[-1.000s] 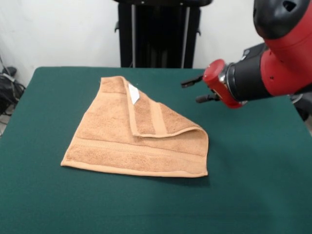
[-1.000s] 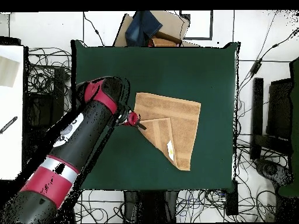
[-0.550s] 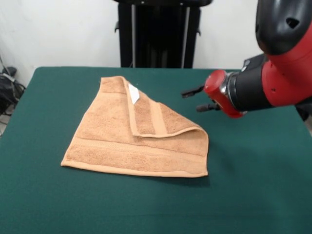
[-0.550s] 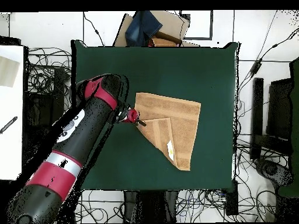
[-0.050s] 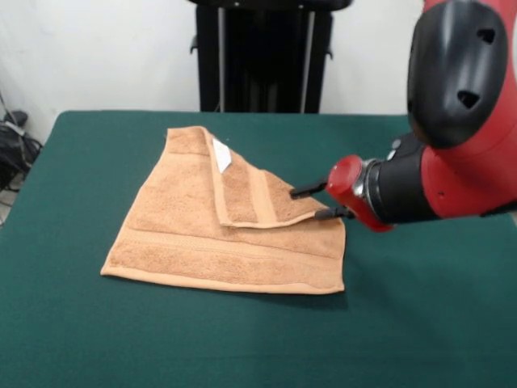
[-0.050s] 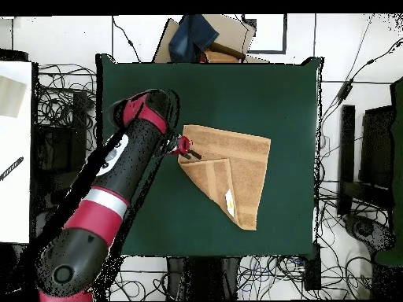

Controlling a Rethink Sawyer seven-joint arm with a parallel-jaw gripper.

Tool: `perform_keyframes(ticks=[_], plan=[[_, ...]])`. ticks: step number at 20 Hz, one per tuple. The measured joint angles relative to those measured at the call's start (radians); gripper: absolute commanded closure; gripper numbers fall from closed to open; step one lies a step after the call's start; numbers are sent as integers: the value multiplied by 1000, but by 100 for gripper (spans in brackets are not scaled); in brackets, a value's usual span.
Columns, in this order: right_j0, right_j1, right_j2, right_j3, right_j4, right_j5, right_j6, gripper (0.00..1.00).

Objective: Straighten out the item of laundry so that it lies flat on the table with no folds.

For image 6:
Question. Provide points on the tan terry towel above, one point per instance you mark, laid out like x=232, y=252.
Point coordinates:
x=245, y=176

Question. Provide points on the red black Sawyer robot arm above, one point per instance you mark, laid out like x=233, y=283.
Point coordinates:
x=126, y=176

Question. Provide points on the black flat panel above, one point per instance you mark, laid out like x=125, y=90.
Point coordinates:
x=376, y=148

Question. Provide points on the dark green table cloth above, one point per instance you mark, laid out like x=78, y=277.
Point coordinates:
x=267, y=94

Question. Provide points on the folded orange-brown cloth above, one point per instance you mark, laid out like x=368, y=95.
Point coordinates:
x=220, y=57

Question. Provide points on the blue denim jeans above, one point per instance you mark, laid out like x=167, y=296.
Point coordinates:
x=189, y=37

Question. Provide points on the brown cardboard box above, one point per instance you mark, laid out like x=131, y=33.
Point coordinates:
x=231, y=31

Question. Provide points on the black equipment rack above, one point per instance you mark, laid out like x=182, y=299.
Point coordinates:
x=52, y=157

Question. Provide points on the black upright bar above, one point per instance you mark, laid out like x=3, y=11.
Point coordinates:
x=346, y=157

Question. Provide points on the black power strip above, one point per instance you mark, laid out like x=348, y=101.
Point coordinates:
x=312, y=270

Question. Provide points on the black striped tool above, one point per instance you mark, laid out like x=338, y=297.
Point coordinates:
x=12, y=167

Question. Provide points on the white desk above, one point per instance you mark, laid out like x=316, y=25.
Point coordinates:
x=15, y=204

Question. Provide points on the beige paper sheet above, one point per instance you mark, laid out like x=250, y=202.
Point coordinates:
x=11, y=94

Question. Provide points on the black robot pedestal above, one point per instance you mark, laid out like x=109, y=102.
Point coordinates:
x=204, y=276

